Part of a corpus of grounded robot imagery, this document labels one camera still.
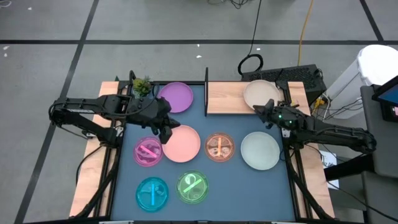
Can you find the small green potted plant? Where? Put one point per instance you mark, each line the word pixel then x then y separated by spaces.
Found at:
pixel 142 86

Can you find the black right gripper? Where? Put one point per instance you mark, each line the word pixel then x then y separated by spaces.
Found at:
pixel 276 116

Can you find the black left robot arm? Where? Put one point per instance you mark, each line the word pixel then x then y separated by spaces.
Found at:
pixel 81 105

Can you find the orange transparent plastic plate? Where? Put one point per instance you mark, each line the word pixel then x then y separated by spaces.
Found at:
pixel 219 147

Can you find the blue transparent plastic plate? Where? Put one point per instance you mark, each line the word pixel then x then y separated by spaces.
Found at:
pixel 152 194

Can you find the green transparent plastic plate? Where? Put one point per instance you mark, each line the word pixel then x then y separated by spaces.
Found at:
pixel 192 186

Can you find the salmon pink opaque plate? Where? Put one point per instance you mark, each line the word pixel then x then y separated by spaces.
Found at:
pixel 183 144

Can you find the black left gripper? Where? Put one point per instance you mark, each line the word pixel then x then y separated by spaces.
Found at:
pixel 152 113

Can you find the black tablet screen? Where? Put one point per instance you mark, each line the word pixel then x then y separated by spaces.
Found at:
pixel 388 96

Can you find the pink transparent plastic plate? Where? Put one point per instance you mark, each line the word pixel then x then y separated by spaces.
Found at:
pixel 147 151

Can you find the black computer case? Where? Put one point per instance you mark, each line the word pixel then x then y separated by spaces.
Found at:
pixel 298 76

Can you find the black metal table frame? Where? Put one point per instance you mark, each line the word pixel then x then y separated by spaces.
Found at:
pixel 297 199

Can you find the grey cabinet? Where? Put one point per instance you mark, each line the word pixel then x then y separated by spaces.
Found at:
pixel 382 149

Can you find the pale grey-green opaque plate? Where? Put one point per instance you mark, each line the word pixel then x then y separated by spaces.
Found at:
pixel 259 151

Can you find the purple opaque plate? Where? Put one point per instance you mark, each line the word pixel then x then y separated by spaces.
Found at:
pixel 177 97

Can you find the white bin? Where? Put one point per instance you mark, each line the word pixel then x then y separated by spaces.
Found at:
pixel 373 62

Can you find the beige opaque plate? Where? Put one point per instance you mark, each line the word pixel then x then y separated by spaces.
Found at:
pixel 261 91

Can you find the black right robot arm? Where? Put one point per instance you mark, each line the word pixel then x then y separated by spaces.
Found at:
pixel 335 135

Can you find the white paper sheet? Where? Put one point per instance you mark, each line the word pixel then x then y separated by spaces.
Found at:
pixel 329 161

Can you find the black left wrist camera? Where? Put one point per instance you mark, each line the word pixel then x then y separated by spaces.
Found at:
pixel 124 104

